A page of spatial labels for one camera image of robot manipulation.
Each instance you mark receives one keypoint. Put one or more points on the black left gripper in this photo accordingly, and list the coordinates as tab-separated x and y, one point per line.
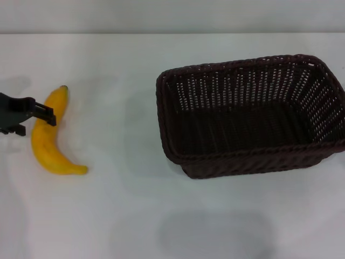
13	110

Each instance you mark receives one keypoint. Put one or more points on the dark brown woven basket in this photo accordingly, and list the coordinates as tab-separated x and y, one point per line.
242	129

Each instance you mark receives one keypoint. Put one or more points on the yellow banana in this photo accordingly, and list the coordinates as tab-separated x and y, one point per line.
47	145

